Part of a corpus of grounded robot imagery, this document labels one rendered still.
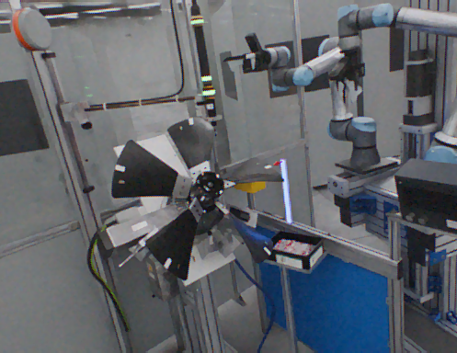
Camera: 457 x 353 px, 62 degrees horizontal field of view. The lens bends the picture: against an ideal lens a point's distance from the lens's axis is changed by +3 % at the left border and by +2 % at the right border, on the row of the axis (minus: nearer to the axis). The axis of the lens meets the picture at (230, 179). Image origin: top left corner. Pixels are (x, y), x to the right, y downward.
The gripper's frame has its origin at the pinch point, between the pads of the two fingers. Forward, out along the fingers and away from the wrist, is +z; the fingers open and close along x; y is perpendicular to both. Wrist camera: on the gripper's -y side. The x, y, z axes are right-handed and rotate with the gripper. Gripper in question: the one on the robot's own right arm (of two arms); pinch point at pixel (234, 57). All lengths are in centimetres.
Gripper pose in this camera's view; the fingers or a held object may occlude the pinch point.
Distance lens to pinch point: 157.4
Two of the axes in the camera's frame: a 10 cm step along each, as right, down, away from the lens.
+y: 1.4, 9.4, 3.1
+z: -6.7, 3.2, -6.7
